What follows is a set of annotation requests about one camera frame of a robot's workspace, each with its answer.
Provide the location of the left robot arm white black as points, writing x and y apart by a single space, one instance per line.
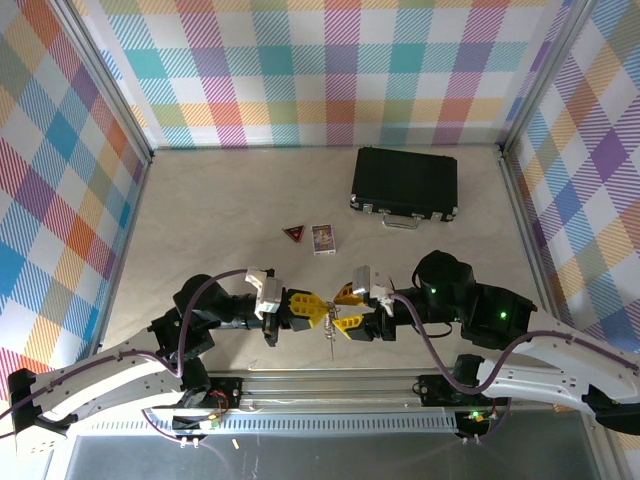
100 370

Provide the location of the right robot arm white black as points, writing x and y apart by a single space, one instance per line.
550 350

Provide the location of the small playing card box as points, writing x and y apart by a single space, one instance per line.
323 240

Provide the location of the red black triangular piece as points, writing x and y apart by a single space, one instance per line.
294 233

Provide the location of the small green circuit board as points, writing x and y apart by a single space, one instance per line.
211 422
477 416

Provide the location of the grey metal sheet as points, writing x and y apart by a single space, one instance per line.
350 460

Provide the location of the long aluminium base rail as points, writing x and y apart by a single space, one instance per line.
325 385

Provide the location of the aluminium side rail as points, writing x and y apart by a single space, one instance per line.
537 260
124 260

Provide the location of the aluminium frame post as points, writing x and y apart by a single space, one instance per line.
545 75
107 95

